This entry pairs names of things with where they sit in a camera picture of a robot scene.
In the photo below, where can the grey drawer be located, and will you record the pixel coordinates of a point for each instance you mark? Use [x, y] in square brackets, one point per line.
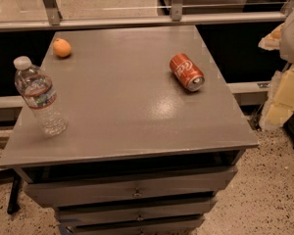
[134, 187]
[142, 227]
[136, 212]

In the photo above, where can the top grey drawer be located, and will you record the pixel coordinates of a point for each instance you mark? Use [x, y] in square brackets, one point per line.
[134, 187]

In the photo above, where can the bottom grey drawer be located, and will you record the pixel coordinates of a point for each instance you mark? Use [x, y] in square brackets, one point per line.
[142, 227]

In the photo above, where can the middle grey drawer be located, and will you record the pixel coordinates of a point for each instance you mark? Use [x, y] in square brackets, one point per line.
[136, 212]

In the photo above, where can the grey metal railing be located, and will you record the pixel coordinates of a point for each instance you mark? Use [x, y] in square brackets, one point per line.
[23, 15]

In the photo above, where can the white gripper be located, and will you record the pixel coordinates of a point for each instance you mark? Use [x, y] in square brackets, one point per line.
[279, 104]

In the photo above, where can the orange fruit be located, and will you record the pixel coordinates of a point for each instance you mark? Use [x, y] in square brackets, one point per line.
[62, 47]

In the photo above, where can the red soda can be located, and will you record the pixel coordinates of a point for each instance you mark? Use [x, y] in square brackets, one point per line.
[187, 73]

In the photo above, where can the black stand leg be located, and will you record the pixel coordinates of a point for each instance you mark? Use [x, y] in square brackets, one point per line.
[13, 205]

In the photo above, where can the clear plastic water bottle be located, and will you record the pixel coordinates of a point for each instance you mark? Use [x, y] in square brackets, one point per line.
[39, 93]

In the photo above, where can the grey drawer cabinet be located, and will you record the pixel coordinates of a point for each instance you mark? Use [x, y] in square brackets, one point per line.
[128, 113]

